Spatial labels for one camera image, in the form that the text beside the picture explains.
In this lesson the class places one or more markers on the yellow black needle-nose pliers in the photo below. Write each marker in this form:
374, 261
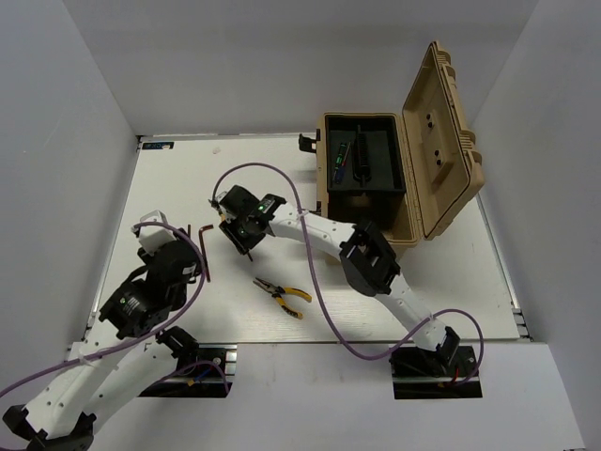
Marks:
216, 206

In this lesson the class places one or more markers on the tan plastic toolbox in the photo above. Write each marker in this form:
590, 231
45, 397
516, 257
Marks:
442, 167

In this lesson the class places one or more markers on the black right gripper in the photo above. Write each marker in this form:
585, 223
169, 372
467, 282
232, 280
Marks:
229, 227

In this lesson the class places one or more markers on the black toolbox rear latch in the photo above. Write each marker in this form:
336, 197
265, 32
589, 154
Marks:
307, 143

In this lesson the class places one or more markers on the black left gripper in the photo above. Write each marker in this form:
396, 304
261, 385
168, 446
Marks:
147, 257

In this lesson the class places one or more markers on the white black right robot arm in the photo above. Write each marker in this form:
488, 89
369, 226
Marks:
369, 262

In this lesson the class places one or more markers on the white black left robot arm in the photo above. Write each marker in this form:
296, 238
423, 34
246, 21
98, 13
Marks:
64, 415

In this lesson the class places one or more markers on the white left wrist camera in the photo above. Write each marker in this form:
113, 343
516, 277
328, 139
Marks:
152, 237

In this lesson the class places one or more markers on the blue table corner label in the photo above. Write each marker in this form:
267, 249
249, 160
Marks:
157, 145

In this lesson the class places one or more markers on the blue red handled screwdriver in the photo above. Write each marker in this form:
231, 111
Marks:
339, 173

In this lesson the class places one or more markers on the black green precision screwdriver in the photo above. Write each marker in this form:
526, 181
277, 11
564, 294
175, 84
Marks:
341, 155

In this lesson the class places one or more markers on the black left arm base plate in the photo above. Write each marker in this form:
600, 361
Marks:
208, 373

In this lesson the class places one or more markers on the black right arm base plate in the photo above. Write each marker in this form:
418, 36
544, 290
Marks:
414, 379

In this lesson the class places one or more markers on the yellow black pliers near front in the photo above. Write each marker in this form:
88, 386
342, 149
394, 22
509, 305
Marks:
278, 293

